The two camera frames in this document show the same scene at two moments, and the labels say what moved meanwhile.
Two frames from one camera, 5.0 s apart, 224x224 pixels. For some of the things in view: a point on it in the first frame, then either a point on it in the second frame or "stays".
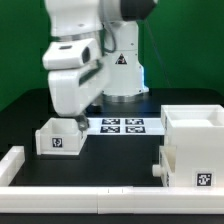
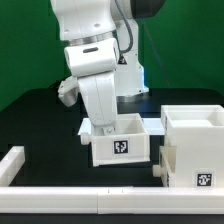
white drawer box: (59, 137) -> (129, 143)
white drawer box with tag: (167, 167) stays
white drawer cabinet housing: (197, 132) stays
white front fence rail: (112, 200) stays
